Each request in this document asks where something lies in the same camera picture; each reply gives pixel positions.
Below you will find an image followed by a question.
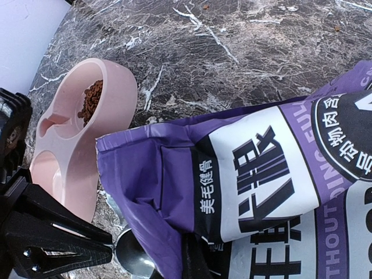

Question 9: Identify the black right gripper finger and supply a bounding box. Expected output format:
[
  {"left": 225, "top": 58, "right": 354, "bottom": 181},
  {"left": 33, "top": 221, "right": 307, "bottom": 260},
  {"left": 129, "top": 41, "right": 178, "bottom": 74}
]
[{"left": 182, "top": 234, "right": 213, "bottom": 279}]

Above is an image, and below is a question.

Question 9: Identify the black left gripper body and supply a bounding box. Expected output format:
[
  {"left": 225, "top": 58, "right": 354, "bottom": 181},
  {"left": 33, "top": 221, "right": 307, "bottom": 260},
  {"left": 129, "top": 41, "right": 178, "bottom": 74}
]
[{"left": 1, "top": 168, "right": 38, "bottom": 278}]

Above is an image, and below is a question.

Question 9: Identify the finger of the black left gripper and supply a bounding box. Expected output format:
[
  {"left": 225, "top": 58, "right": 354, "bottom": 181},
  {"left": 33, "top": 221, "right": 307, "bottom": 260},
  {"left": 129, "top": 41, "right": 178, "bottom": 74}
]
[
  {"left": 17, "top": 184, "right": 112, "bottom": 245},
  {"left": 23, "top": 246, "right": 112, "bottom": 276}
]

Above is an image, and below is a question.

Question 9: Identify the silver metal scoop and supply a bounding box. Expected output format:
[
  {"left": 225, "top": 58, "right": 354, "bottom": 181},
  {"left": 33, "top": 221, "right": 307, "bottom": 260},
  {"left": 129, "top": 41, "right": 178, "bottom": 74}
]
[{"left": 106, "top": 194, "right": 156, "bottom": 278}]

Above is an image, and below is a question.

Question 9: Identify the purple white pet food bag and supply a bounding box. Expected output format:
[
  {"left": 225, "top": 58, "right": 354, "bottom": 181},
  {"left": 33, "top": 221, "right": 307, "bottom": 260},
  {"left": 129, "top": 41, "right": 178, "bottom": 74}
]
[{"left": 96, "top": 60, "right": 371, "bottom": 278}]

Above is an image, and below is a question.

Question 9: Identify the pink double pet bowl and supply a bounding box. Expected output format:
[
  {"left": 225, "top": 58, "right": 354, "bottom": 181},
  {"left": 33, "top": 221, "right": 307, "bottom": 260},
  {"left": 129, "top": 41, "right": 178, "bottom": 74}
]
[{"left": 30, "top": 58, "right": 138, "bottom": 223}]

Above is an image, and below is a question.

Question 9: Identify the brown kibble pile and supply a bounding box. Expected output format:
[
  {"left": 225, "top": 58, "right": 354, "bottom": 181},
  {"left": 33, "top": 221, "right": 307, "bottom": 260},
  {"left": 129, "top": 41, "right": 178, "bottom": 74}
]
[{"left": 77, "top": 80, "right": 103, "bottom": 127}]

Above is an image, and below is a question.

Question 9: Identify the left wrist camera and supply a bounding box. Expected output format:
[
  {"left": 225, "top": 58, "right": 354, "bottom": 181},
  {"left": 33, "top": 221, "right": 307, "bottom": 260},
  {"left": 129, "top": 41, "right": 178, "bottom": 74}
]
[{"left": 1, "top": 88, "right": 33, "bottom": 185}]

